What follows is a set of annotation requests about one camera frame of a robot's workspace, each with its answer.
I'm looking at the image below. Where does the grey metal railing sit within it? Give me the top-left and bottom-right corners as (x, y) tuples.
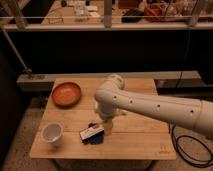
(0, 0), (213, 31)

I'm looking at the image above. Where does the white plastic cup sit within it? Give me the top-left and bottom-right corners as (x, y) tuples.
(41, 122), (63, 145)

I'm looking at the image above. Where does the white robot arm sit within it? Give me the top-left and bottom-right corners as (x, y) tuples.
(94, 74), (213, 138)

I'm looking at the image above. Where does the white rectangular box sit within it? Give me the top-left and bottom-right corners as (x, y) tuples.
(79, 124), (104, 141)

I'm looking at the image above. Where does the dark blue pouch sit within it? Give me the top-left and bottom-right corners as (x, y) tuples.
(83, 132), (104, 145)

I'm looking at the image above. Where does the black floor cable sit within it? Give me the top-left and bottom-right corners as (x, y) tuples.
(170, 123), (213, 169)

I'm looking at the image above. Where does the wooden table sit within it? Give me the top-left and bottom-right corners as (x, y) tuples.
(29, 77), (177, 161)

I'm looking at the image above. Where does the diagonal metal rod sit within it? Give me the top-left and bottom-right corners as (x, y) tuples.
(1, 26), (33, 78)

